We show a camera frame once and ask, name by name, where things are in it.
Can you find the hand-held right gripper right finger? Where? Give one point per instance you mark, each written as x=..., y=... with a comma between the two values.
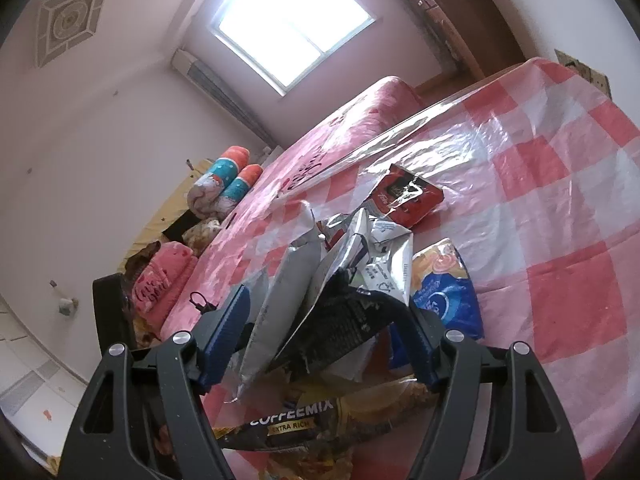
x=422, y=345

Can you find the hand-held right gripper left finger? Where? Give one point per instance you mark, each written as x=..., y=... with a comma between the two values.
x=227, y=330

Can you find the plain silver foil packet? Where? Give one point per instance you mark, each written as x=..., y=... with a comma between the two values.
x=280, y=310

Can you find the black and silver foil packet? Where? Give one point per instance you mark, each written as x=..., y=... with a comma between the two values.
x=350, y=320

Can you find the blue snack packet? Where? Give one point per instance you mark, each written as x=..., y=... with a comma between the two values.
x=445, y=295

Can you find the pink pillow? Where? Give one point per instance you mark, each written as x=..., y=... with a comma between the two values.
x=165, y=280

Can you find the floral beige pillow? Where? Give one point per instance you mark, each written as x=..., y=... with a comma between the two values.
x=202, y=232

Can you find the dark brown cloth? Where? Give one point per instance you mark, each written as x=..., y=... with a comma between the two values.
x=142, y=260

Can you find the black and yellow coffee packet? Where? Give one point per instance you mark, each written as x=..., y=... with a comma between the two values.
x=300, y=420

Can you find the black chair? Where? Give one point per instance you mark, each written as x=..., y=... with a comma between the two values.
x=112, y=310

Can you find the yellow headboard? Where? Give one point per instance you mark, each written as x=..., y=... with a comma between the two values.
x=160, y=220

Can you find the red snack packet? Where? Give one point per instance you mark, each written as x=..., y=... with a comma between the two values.
x=415, y=205

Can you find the orange and teal bolster pillow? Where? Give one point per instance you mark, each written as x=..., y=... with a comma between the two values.
x=215, y=182
x=242, y=185

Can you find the bed with pink sheet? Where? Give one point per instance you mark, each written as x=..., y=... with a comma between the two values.
x=340, y=130

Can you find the pale gathered curtain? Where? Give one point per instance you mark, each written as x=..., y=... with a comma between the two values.
x=220, y=90

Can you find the window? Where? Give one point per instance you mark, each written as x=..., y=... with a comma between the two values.
x=295, y=15

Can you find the wooden wardrobe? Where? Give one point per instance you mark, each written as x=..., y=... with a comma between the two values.
x=465, y=15

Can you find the square ceiling vent panel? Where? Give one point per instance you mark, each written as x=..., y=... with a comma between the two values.
x=70, y=20

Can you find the small wall fixture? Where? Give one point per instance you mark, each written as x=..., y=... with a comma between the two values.
x=65, y=305

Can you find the cardboard wall patch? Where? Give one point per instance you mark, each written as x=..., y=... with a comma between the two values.
x=585, y=72

